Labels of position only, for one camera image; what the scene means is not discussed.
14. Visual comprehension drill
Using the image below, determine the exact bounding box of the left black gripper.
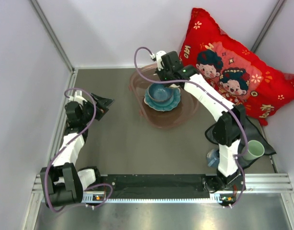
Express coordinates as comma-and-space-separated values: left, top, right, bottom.
80, 92, 114, 124

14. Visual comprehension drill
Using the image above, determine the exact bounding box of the dark blue ceramic bowl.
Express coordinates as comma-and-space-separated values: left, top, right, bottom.
147, 83, 173, 103

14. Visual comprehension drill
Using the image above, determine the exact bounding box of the teal scalloped ceramic plate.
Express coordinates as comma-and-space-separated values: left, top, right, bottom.
145, 89, 181, 112

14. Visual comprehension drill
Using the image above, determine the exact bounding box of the blue speckled ceramic cup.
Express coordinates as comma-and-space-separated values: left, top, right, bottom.
206, 149, 219, 168

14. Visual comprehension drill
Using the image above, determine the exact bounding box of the pale green cup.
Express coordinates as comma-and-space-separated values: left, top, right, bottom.
242, 140, 265, 161

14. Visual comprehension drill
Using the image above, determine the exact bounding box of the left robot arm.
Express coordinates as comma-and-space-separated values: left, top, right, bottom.
40, 92, 114, 208

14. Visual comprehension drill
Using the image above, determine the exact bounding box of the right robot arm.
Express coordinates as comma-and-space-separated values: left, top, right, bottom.
153, 51, 246, 190

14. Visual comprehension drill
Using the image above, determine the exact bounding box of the pink translucent plastic bin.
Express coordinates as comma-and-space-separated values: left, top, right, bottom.
129, 71, 199, 129

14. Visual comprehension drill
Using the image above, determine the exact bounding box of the red cartoon print pillow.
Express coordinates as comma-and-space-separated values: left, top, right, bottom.
179, 8, 294, 126

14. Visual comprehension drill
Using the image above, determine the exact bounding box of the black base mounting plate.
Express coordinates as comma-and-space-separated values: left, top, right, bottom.
96, 174, 243, 199

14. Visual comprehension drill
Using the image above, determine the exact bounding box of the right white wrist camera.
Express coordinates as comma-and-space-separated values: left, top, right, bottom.
150, 51, 166, 71

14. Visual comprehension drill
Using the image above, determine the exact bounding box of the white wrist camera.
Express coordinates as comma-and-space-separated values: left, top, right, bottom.
150, 51, 166, 71
68, 91, 87, 104

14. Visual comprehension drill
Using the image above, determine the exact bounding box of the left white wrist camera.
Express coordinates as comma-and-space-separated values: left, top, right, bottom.
68, 91, 87, 104

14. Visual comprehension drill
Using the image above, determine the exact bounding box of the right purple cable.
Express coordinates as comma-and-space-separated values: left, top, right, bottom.
134, 46, 249, 208

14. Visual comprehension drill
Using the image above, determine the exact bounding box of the left aluminium corner post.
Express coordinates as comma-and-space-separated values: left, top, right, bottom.
28, 0, 74, 73

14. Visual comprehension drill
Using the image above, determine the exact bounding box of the aluminium corner post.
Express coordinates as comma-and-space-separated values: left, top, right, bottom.
28, 0, 74, 73
251, 0, 286, 53

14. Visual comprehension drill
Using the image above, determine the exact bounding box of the right aluminium corner post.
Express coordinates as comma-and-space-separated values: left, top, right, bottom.
251, 0, 286, 53

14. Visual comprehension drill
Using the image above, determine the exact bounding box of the aluminium front frame rail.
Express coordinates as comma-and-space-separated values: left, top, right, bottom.
32, 173, 294, 204

